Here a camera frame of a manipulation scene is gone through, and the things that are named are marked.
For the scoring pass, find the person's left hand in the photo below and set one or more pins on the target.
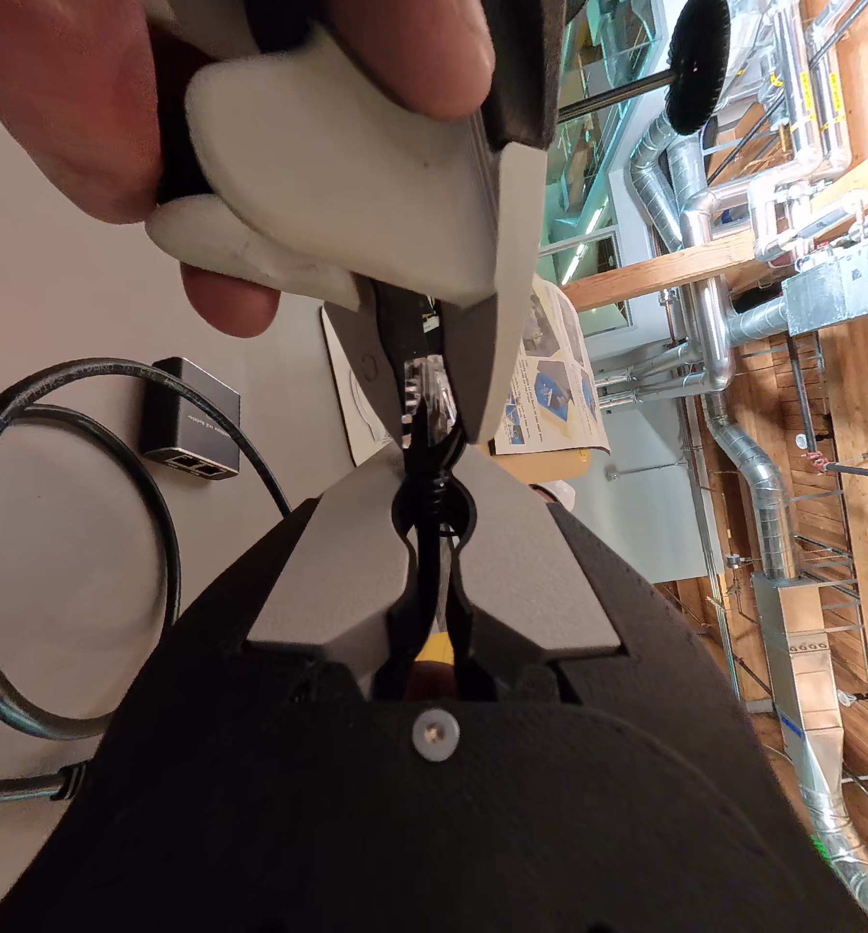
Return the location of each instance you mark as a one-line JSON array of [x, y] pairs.
[[55, 87]]

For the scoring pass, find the black metal pole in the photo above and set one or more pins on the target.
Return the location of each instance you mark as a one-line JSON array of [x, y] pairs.
[[696, 65]]

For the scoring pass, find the black ethernet splitter box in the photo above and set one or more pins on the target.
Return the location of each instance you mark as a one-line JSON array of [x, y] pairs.
[[186, 408]]

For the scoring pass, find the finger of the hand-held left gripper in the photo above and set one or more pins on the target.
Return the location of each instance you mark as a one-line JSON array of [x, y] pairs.
[[499, 328], [397, 328]]

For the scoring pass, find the white round object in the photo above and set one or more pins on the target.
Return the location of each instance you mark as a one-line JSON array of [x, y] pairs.
[[561, 492]]

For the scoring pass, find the printed instruction board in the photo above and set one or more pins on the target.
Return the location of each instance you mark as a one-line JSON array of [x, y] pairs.
[[550, 350]]

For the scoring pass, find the silver air duct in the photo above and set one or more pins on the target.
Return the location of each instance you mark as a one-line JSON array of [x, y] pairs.
[[766, 495]]

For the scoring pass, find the silver conduit pipes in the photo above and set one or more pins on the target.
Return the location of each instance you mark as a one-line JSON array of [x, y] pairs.
[[711, 342]]

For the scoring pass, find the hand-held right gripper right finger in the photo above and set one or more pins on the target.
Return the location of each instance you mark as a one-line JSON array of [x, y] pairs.
[[536, 583]]

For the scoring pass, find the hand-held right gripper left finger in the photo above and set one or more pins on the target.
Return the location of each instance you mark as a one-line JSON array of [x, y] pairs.
[[324, 576]]

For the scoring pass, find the wooden ceiling beam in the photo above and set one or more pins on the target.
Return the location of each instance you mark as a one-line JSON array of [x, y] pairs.
[[660, 270]]

